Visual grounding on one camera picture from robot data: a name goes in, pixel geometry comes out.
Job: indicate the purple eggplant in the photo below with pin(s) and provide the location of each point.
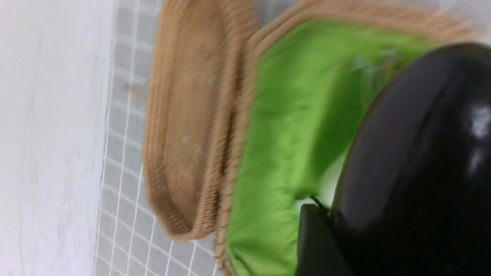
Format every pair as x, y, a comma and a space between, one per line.
414, 194

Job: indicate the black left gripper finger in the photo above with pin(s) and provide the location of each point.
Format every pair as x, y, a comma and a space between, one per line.
317, 251

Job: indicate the white radish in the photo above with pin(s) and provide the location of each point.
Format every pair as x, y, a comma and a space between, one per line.
317, 177

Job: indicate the woven rattan basket lid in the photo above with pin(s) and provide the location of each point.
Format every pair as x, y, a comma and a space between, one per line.
194, 80

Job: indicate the woven rattan basket green lining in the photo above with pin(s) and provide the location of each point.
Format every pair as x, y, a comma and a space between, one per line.
309, 77

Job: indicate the grey checked tablecloth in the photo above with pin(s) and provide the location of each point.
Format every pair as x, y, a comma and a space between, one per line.
130, 241

